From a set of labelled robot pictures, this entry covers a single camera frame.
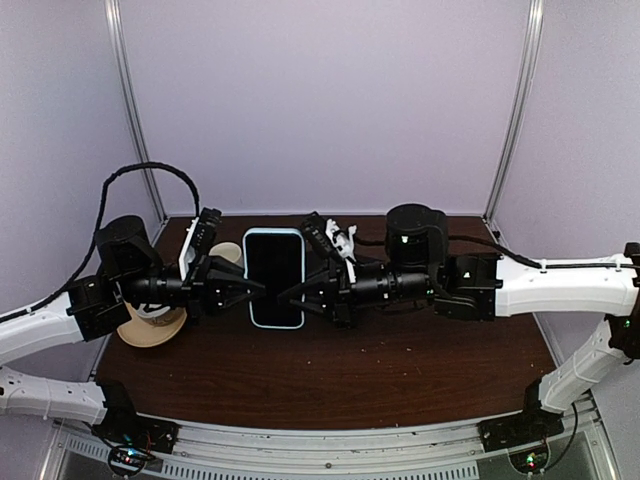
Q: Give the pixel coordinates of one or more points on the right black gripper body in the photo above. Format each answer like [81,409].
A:
[344,307]

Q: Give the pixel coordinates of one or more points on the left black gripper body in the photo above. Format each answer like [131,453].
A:
[195,290]

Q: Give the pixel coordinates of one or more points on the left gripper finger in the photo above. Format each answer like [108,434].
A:
[225,298]
[230,275]

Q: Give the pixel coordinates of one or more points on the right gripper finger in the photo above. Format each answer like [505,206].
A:
[312,305]
[313,285]

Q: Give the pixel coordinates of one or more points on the white ceramic bowl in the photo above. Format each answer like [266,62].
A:
[150,310]

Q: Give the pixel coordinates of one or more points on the beige saucer plate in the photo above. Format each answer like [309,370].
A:
[151,329]

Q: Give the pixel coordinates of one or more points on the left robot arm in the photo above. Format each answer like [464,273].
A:
[131,274]

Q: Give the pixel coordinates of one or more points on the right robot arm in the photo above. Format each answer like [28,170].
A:
[479,287]

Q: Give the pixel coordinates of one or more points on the cream ribbed mug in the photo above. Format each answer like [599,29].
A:
[229,251]

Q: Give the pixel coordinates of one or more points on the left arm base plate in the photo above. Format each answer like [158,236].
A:
[144,433]

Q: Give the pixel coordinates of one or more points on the front aluminium rail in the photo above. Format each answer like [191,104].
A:
[452,450]

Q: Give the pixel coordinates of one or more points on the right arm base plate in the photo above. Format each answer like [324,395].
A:
[519,429]

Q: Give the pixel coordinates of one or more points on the left aluminium post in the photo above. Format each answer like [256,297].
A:
[117,38]

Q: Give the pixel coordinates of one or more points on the aluminium post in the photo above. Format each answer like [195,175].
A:
[117,38]
[527,70]

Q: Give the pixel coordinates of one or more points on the right aluminium post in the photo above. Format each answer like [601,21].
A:
[527,70]

